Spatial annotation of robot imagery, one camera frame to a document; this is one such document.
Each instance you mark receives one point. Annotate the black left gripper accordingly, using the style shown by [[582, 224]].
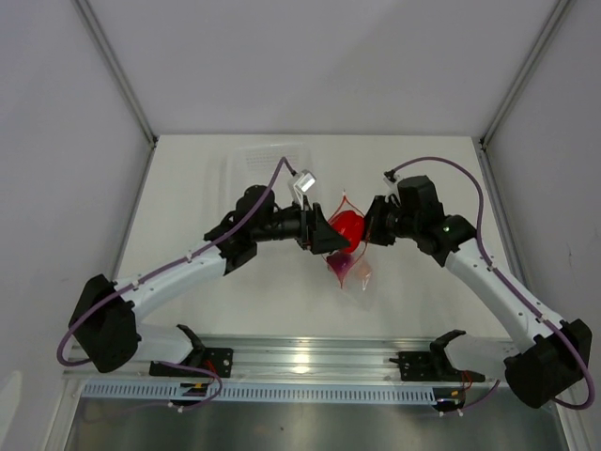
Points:
[[312, 223]]

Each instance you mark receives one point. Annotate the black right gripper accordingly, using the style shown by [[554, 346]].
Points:
[[372, 221]]

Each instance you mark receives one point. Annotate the purple red onion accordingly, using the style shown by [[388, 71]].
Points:
[[340, 263]]

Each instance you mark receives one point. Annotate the red bell pepper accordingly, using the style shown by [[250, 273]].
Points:
[[350, 225]]

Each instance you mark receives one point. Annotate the clear zip bag red zipper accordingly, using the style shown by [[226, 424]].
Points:
[[354, 290]]

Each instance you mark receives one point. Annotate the beige egg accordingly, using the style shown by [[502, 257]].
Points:
[[363, 270]]

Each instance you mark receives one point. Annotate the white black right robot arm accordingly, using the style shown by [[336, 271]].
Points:
[[547, 354]]

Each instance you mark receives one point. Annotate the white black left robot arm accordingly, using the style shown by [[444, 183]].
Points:
[[108, 320]]

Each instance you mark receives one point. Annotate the white perforated plastic basket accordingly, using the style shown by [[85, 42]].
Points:
[[254, 165]]

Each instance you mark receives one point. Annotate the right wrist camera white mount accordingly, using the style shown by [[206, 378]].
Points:
[[391, 178]]

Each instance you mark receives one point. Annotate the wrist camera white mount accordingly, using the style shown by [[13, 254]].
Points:
[[391, 178], [299, 185]]

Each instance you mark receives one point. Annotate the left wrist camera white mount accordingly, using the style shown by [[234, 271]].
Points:
[[299, 185]]

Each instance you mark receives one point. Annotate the aluminium front rail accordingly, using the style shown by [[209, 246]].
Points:
[[316, 359]]

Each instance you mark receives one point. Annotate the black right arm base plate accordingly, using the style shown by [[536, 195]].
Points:
[[429, 366]]

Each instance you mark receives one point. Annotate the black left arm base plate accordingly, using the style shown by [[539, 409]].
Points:
[[207, 375]]

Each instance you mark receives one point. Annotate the white slotted cable duct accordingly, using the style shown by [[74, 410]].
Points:
[[268, 392]]

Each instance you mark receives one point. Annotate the right aluminium frame post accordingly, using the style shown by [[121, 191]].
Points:
[[527, 68]]

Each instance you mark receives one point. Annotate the aluminium frame post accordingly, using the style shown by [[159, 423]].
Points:
[[527, 68], [107, 53]]

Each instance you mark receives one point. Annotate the left aluminium frame post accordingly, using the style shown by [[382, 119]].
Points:
[[107, 53]]

